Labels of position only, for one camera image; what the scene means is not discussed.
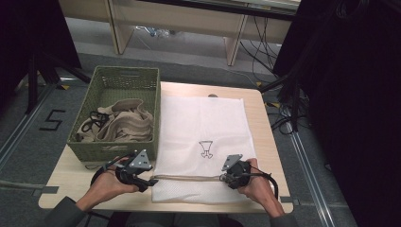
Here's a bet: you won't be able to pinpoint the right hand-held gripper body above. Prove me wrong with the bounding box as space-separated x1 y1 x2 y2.
220 153 253 190

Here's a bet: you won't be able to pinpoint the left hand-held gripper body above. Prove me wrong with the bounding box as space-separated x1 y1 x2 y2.
114 149 153 189

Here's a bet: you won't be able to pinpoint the beige garment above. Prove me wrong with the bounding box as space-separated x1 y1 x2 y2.
76 98 154 144

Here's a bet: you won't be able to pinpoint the white mesh laundry bag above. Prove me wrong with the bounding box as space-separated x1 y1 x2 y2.
151 96 258 204

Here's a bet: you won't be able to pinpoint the green woven basket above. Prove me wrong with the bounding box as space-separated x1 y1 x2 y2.
66 65 161 163

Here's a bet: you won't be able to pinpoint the person's right hand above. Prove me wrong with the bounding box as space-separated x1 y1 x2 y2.
236 158 278 212

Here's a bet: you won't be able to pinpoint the person's left hand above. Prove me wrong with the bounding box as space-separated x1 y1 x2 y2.
89 156 140 206

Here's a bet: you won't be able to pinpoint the black metal stand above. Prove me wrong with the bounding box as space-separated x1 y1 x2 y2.
25 51 93 114
259 72 301 132

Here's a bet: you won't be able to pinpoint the grey floor strip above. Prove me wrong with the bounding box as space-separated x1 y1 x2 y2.
0 179 60 197

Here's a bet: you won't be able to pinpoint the clear plastic wrap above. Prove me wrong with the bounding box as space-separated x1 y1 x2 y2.
135 26 176 39

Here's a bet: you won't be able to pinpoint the black curtain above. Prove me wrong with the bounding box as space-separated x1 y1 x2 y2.
0 0 82 108
272 0 401 227

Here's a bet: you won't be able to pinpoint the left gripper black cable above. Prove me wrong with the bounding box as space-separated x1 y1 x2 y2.
84 153 135 187

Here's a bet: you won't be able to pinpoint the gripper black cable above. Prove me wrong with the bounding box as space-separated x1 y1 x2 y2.
250 166 280 201
84 153 135 187

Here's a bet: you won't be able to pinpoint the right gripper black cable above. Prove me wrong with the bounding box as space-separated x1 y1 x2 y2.
250 166 280 201

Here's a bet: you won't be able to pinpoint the metal floor rail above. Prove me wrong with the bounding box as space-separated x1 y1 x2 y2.
282 107 336 227
0 83 58 169

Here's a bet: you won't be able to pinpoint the black floor cables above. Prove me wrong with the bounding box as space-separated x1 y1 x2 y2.
239 15 311 136

